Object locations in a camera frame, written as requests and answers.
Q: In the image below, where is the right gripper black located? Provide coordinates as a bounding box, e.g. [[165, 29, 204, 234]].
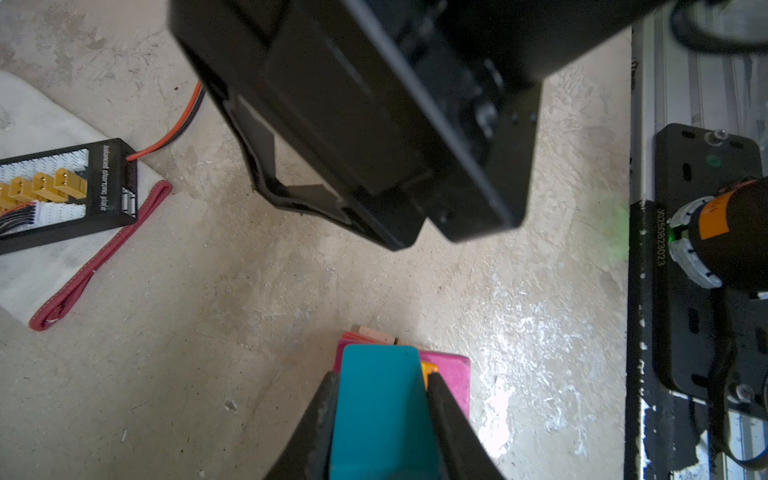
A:
[[168, 1, 656, 251]]

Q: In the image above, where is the pink block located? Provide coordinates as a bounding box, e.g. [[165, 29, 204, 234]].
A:
[[340, 326, 397, 345]]

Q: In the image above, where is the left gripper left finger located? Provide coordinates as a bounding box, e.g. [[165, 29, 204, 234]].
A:
[[263, 371, 340, 480]]

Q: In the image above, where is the beige work glove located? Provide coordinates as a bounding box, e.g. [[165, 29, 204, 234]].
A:
[[0, 70, 174, 332]]

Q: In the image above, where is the black battery holder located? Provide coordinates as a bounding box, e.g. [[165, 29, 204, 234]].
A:
[[1, 138, 139, 255]]

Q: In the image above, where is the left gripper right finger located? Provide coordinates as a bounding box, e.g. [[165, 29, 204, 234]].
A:
[[427, 372, 503, 480]]

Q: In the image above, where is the teal block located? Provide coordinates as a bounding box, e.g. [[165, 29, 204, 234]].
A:
[[329, 344, 440, 479]]

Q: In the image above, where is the magenta block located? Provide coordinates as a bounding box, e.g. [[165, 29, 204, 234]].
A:
[[333, 339, 471, 418]]

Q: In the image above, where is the orange cylinder block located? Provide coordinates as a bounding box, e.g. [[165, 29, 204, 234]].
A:
[[421, 361, 439, 389]]

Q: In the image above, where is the red brown wire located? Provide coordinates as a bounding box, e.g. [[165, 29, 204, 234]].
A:
[[125, 80, 206, 163]]

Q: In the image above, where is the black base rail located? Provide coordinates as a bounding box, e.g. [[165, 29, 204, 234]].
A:
[[624, 124, 767, 479]]

